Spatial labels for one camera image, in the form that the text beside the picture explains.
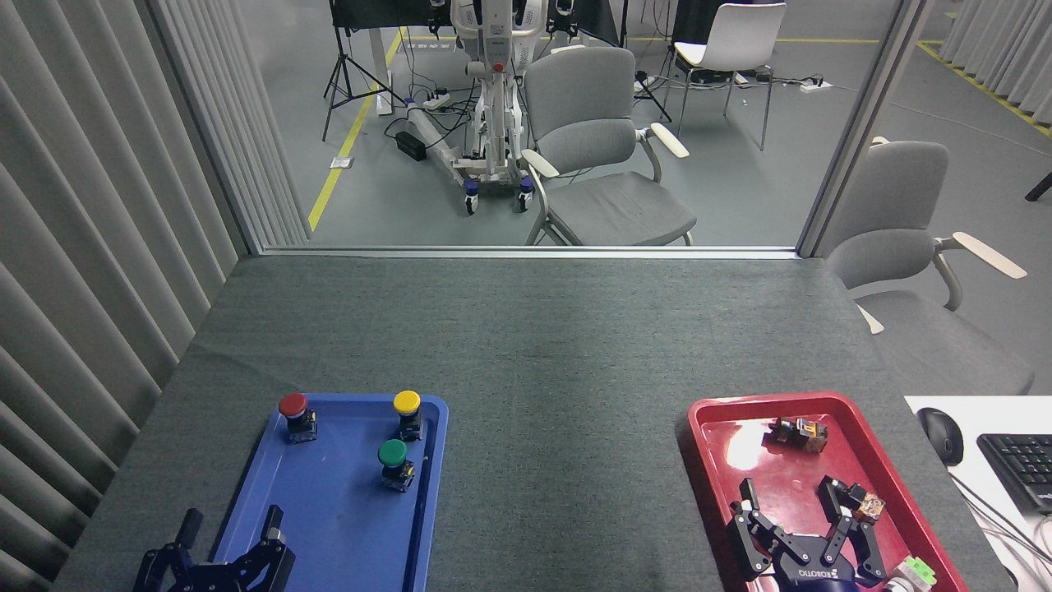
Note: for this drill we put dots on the black tripod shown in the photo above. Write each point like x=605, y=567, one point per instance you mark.
x=341, y=74
x=649, y=97

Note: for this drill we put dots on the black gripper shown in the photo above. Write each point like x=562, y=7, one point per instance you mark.
x=809, y=574
x=209, y=579

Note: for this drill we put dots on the green and white switch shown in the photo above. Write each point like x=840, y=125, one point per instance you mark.
x=912, y=574

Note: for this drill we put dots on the white power strip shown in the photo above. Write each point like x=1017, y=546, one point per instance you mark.
x=815, y=85
x=436, y=101

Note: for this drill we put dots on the black switch with amber window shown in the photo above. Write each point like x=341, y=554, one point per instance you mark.
x=801, y=432

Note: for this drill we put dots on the blue plastic tray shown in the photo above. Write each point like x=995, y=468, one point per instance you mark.
x=345, y=526

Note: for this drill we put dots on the black and orange switch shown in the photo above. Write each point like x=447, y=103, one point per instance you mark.
x=866, y=503

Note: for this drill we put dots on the grey vertical blinds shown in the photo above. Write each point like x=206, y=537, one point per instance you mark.
x=82, y=247

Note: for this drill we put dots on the grey pleated curtain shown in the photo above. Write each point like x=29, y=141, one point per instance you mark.
x=1003, y=49

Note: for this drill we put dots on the black power adapter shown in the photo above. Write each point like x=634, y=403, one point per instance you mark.
x=410, y=145

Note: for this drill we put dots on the black keyboard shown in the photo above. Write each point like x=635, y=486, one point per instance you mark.
x=1023, y=469

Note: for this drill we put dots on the red plastic tray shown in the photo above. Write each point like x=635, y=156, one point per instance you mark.
x=781, y=469

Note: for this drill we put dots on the yellow push button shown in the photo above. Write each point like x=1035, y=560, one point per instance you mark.
x=406, y=401

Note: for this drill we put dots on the green push button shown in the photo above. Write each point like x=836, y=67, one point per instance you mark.
x=393, y=453

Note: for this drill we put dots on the white desk leg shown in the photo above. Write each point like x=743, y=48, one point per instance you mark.
x=380, y=70

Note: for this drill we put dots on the white plastic chair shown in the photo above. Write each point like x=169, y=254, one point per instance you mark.
x=740, y=37

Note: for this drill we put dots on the grey office chair white armrests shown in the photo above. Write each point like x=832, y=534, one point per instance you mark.
x=612, y=210
x=896, y=205

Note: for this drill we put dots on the silver frame post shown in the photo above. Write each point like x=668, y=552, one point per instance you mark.
x=863, y=123

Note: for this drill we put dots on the silver floor socket plate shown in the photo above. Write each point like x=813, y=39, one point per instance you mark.
x=342, y=162

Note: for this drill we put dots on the white wheeled stand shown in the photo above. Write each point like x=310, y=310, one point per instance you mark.
x=497, y=99

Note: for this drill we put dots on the black chair base leg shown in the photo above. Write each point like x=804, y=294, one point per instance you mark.
x=1040, y=187

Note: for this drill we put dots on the black computer mouse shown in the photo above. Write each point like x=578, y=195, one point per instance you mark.
x=942, y=434

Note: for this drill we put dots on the silver frame rail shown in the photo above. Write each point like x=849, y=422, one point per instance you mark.
x=526, y=252

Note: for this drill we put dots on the red push button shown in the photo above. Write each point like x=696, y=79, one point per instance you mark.
x=292, y=404

